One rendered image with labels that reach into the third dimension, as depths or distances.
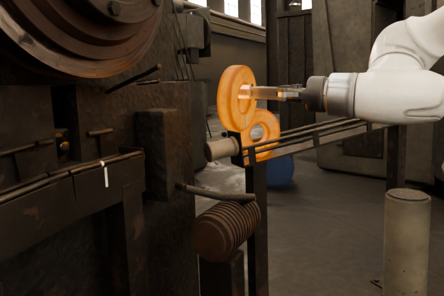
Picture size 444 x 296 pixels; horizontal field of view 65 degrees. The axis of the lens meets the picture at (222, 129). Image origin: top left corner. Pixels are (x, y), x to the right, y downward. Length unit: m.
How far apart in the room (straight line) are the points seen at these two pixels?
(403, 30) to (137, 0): 0.53
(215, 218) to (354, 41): 2.54
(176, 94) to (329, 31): 2.38
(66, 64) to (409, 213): 0.95
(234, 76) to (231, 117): 0.09
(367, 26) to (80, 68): 2.74
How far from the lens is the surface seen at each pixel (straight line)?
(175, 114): 0.91
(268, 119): 1.08
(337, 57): 3.27
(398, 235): 1.16
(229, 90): 0.75
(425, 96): 0.70
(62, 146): 0.82
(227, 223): 0.91
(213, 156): 0.99
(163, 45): 1.15
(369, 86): 0.70
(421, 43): 0.79
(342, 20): 3.29
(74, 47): 0.68
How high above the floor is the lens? 0.86
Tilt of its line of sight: 8 degrees down
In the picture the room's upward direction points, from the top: 2 degrees counter-clockwise
